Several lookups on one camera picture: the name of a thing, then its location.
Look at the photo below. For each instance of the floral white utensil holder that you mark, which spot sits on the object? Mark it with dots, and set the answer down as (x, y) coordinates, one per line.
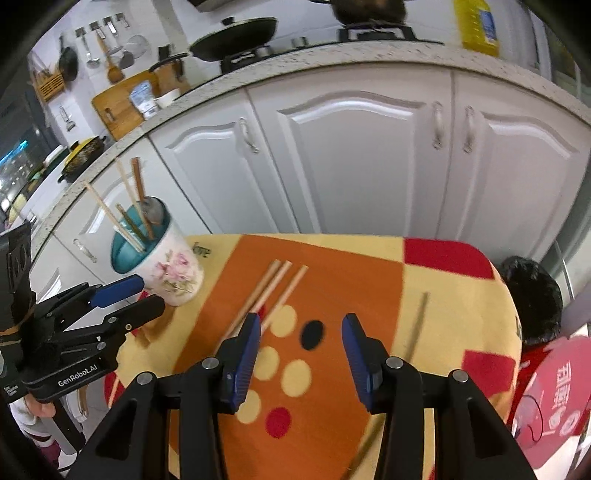
(168, 265)

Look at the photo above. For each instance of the wooden handled steel fork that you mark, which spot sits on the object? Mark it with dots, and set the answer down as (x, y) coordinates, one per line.
(151, 210)

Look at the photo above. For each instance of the wooden spatula hanging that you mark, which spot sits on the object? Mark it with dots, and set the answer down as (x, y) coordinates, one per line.
(114, 73)

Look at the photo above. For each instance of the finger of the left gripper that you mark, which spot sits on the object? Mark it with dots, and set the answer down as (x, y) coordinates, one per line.
(114, 326)
(79, 300)

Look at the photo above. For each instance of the wooden cutting board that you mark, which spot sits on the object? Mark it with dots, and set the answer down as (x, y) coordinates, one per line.
(115, 108)

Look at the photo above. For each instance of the white plastic pouch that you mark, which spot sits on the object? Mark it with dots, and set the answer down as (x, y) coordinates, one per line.
(143, 99)

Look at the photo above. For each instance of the light wooden chopstick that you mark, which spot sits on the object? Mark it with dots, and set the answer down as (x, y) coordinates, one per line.
(256, 293)
(291, 286)
(136, 245)
(285, 266)

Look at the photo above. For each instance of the brown stock pot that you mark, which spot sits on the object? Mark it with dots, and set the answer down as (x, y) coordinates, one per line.
(350, 12)

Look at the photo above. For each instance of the wooden chopstick rack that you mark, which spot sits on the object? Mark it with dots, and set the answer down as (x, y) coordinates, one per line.
(49, 86)

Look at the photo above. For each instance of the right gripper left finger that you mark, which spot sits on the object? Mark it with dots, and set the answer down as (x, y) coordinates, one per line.
(131, 442)

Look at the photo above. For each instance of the white small bowl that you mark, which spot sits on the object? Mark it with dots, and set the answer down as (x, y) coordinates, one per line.
(168, 98)

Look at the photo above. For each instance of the black wok with lid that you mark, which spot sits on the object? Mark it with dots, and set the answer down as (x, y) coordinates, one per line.
(235, 40)

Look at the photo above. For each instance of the yellow oil bottle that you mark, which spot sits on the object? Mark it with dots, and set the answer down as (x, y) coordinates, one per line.
(477, 26)

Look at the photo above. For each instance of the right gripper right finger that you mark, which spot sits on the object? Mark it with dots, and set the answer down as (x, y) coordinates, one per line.
(472, 442)

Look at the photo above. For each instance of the orange yellow patterned mat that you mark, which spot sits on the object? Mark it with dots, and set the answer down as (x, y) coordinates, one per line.
(438, 305)

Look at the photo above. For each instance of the yellow lidded casserole pan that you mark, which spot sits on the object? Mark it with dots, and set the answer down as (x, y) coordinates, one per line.
(82, 155)

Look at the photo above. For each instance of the red printed bag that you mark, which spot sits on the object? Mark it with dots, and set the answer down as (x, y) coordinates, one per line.
(552, 397)

